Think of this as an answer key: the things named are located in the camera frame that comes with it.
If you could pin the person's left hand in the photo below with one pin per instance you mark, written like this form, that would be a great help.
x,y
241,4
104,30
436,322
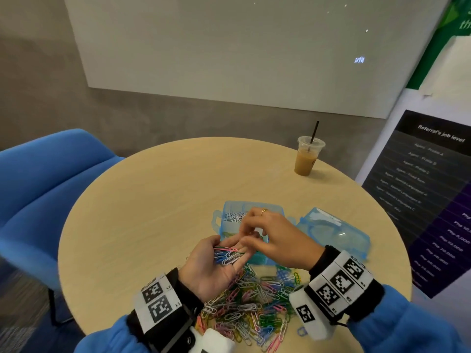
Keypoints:
x,y
206,275

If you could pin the person's right hand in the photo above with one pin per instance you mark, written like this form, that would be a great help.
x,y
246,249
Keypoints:
x,y
287,242

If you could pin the blue compartment organizer box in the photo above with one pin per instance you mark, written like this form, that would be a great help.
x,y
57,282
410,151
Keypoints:
x,y
243,207

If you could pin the pile of coloured paper clips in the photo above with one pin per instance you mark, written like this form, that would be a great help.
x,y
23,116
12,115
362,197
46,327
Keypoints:
x,y
257,305

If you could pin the person's left forearm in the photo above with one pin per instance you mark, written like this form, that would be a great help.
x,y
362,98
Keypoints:
x,y
110,342

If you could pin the blue transparent box lid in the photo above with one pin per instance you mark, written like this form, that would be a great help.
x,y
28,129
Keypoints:
x,y
338,233

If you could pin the left wrist marker band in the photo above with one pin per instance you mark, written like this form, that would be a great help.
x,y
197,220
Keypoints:
x,y
158,305

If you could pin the wrist marker band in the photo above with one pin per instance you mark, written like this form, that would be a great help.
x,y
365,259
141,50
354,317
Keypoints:
x,y
342,279
158,305

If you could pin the right wrist marker band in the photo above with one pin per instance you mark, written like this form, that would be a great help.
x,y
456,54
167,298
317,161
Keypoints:
x,y
342,279

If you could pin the iced coffee plastic cup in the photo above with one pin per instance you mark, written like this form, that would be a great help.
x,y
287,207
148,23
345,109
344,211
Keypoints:
x,y
306,161

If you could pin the round wooden table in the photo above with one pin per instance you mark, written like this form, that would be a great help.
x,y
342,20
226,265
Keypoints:
x,y
147,187

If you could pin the black drinking straw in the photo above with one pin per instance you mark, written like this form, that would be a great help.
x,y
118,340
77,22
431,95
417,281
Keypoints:
x,y
314,131

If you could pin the standing poster banner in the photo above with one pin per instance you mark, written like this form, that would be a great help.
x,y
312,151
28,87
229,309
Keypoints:
x,y
434,194

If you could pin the blue upholstered chair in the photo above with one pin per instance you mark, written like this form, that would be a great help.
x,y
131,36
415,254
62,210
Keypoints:
x,y
37,194

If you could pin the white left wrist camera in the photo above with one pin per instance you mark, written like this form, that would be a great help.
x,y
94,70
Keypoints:
x,y
213,342

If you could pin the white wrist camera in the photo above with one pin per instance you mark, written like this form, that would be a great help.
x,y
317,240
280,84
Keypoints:
x,y
309,316
213,342

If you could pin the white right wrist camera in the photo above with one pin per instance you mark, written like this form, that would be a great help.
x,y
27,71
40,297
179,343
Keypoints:
x,y
309,316

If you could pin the white wall board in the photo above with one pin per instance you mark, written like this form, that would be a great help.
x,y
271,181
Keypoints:
x,y
257,47

